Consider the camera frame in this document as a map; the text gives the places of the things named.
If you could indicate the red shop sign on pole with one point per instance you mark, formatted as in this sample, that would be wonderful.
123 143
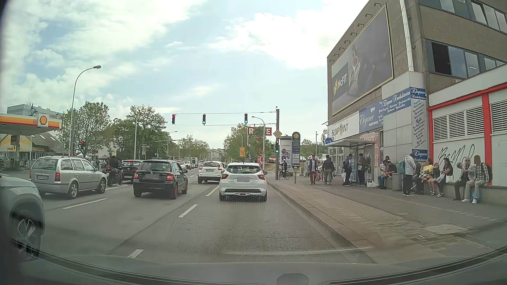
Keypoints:
259 131

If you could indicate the advertising display column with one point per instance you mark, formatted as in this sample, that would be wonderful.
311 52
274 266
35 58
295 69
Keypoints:
285 152

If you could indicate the white hatchback car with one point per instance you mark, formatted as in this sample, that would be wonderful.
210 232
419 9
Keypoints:
243 180

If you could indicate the person on bicycle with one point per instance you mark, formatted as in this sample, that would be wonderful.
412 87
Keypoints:
283 169

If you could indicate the white small car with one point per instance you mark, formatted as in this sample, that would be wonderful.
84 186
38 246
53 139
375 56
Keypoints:
210 171

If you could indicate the queue of cars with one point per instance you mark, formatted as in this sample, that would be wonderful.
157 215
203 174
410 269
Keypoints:
186 163

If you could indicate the group of people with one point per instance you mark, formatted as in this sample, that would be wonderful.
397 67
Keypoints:
435 174
332 168

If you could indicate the grey asphalt road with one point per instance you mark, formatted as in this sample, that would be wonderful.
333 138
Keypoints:
237 225

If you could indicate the road markings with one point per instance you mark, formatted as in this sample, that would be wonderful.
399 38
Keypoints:
188 210

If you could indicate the bus stop shelter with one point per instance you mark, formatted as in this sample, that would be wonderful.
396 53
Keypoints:
348 144

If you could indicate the black hatchback car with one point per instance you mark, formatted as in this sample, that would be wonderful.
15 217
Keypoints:
158 178

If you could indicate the dark car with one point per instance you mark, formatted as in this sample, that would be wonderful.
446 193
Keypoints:
130 168

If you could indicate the car's own bonnet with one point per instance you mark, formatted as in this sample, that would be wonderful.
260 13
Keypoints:
253 273

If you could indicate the row of trees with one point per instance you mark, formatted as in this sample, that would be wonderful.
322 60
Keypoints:
119 130

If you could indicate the person on motorcycle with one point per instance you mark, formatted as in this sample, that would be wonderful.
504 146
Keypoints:
114 170

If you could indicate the paved brick pavement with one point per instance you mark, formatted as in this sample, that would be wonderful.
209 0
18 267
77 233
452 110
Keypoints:
396 221

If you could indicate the traffic light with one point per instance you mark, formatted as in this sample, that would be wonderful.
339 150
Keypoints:
82 145

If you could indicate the silver estate car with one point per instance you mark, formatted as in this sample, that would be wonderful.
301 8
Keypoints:
65 174

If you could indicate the large grey commercial building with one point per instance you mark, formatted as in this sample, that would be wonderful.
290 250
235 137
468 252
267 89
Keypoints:
443 79

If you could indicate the petrol station shop building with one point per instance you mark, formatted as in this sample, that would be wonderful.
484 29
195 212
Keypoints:
35 146

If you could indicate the petrol station canopy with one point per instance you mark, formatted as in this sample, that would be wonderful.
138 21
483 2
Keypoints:
27 122

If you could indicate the grey car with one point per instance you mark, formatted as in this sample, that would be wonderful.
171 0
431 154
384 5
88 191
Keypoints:
18 213

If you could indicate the bus stop sign post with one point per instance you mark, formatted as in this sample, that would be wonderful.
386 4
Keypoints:
295 152

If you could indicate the curved street lamp post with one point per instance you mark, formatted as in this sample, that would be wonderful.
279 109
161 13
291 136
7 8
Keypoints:
72 114

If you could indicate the low grey wall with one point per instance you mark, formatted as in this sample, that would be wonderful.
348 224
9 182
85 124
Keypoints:
487 194

